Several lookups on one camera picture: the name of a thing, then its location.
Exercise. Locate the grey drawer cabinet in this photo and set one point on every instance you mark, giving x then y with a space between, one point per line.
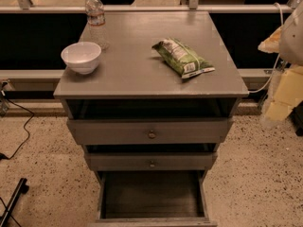
132 81

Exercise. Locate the white ceramic bowl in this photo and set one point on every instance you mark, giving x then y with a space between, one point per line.
82 58

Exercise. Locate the black stand leg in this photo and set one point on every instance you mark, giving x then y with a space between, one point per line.
21 188

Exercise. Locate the bottom grey open drawer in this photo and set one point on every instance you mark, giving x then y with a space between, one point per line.
152 199

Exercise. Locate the clear plastic water bottle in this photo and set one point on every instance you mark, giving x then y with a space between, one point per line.
96 22

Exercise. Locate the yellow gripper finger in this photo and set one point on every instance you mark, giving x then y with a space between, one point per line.
284 94
271 44

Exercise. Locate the green chip bag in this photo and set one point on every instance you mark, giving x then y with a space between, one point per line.
182 58

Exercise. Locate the middle grey drawer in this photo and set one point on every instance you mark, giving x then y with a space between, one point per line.
150 161

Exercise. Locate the metal window rail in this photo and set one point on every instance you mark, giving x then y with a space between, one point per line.
215 6

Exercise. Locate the top grey drawer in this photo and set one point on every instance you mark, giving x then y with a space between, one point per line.
128 132

